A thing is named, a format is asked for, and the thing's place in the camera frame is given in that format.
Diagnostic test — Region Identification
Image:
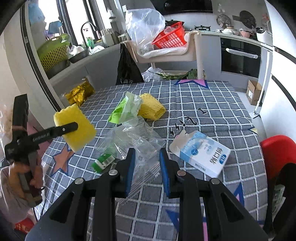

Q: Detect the person left hand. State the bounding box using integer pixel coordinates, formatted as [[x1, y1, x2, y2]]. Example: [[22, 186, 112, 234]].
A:
[[8, 154, 43, 199]]

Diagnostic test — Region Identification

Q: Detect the yellow foam sponge piece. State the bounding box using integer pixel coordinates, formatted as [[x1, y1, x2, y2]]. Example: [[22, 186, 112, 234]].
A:
[[53, 104, 96, 152]]

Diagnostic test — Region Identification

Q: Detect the black frying pan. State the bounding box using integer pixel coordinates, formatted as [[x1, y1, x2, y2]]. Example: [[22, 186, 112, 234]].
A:
[[232, 11, 256, 29]]

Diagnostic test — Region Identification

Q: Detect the beige wooden chair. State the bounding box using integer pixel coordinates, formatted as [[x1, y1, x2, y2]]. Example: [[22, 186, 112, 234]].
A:
[[123, 31, 204, 79]]

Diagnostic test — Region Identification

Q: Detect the clear zip plastic bag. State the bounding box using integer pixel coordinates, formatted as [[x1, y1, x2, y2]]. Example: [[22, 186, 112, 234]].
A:
[[96, 116, 166, 198]]

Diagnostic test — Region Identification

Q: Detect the green plastic bag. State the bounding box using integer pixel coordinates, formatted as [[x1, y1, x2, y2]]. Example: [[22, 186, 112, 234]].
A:
[[108, 92, 143, 124]]

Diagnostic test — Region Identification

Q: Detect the black kitchen faucet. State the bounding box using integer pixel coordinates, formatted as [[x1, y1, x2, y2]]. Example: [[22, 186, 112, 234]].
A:
[[80, 21, 100, 50]]

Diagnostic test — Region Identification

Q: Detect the blue white milk carton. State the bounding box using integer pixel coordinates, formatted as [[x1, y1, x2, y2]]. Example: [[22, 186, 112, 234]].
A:
[[169, 130, 231, 178]]

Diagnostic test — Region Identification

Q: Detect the built-in black oven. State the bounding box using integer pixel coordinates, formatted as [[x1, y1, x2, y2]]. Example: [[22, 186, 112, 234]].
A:
[[220, 38, 261, 78]]

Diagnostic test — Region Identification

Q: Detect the clear plastic bag on chair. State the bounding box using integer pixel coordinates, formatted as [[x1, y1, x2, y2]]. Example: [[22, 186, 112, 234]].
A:
[[125, 8, 165, 55]]

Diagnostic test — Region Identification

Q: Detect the red plastic basket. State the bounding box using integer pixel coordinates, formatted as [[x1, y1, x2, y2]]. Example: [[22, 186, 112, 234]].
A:
[[152, 22, 187, 49]]

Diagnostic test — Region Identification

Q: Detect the grey checkered star rug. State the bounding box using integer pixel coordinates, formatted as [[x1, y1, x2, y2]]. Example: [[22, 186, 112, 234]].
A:
[[34, 78, 269, 241]]

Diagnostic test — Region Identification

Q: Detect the green white hand cream tube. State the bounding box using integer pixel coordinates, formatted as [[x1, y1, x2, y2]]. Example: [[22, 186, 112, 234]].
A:
[[92, 154, 115, 173]]

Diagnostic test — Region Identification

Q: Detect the small cardboard box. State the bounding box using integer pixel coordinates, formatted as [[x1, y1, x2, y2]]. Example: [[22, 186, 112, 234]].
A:
[[246, 80, 262, 105]]

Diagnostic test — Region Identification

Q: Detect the black plastic bag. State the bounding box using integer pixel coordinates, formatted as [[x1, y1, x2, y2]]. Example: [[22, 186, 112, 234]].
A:
[[116, 44, 144, 85]]

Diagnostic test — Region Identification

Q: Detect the gold foil wrapper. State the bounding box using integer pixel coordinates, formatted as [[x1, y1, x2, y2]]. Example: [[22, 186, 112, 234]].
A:
[[65, 79, 95, 107]]

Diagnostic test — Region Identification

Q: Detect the green plastic colander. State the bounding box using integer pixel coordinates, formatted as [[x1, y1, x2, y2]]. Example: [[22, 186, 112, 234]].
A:
[[37, 34, 70, 72]]

